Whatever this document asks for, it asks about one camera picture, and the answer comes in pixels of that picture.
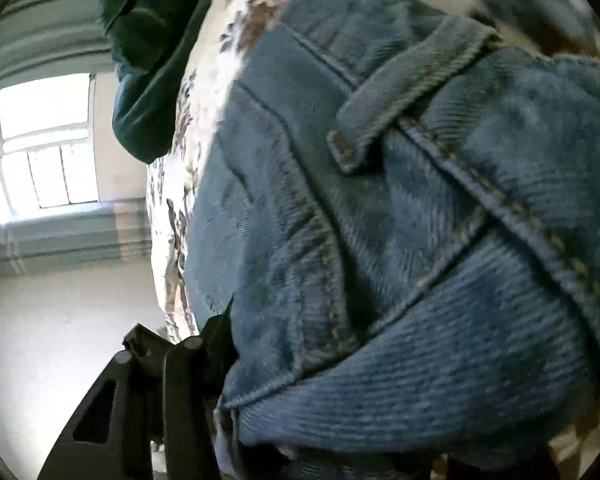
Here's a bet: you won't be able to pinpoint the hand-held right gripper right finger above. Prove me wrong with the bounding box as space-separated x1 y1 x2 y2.
430 452 561 480

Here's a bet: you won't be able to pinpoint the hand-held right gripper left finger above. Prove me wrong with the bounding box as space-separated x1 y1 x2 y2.
37 300 238 480

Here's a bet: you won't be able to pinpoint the blue jeans pants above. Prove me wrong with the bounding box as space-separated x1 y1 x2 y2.
182 0 600 480

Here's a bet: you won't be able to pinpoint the barred window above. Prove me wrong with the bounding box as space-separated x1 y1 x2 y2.
0 74 104 226

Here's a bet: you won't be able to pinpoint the dark green blanket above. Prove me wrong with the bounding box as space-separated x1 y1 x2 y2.
99 0 218 163

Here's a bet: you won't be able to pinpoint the teal curtain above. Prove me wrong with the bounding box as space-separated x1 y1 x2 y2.
0 0 131 93

